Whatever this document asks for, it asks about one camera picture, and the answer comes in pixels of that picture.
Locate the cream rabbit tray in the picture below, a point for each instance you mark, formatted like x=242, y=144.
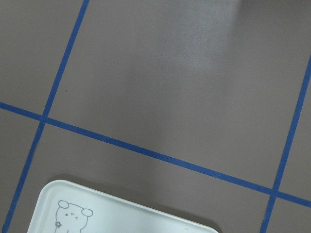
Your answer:
x=66, y=207

